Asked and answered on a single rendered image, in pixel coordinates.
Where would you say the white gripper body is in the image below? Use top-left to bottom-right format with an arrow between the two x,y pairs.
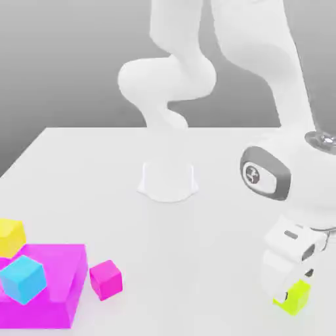
261,247 -> 315,299

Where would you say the small lime cube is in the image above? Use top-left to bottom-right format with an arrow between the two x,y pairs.
272,279 -> 312,316

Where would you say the small magenta cube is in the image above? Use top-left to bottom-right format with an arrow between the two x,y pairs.
89,259 -> 123,302

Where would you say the small cyan cube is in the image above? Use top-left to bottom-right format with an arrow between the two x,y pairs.
0,255 -> 48,306

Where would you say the small yellow cube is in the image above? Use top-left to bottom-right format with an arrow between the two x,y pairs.
0,218 -> 28,260

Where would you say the large magenta box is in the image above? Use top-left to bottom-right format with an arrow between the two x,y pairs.
0,243 -> 89,329

